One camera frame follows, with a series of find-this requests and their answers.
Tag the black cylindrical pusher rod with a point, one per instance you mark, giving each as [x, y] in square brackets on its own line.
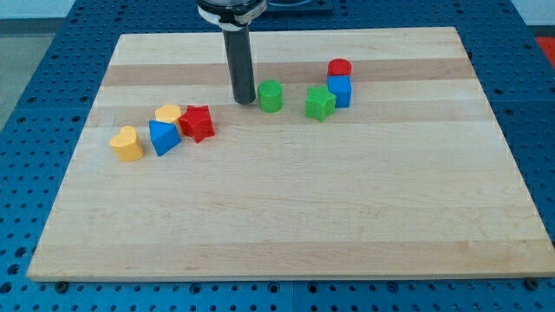
[239, 59]

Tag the red cylinder block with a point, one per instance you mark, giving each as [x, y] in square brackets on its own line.
[339, 66]

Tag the green cylinder block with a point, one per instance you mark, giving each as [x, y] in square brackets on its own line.
[270, 96]

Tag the red star block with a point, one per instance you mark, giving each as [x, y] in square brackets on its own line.
[196, 122]

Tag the blue triangle block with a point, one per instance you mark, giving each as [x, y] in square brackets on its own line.
[164, 136]

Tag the green star block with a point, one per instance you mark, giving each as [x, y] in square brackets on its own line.
[319, 103]

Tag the yellow heart block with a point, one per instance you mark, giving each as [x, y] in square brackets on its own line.
[126, 145]

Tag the blue cube block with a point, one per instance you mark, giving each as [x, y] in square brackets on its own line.
[341, 87]

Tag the yellow hexagon block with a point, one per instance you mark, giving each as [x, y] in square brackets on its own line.
[169, 113]

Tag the wooden board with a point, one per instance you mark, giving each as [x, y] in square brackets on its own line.
[414, 180]

